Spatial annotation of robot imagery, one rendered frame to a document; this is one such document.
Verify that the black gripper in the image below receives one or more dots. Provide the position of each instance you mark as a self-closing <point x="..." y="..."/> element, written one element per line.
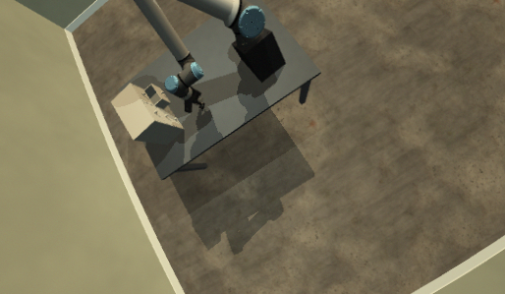
<point x="198" y="101"/>

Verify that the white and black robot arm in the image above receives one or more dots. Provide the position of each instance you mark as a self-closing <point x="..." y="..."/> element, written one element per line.
<point x="234" y="13"/>

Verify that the grey chest of drawers with tan drawers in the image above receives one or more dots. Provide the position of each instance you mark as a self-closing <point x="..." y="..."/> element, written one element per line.
<point x="138" y="120"/>

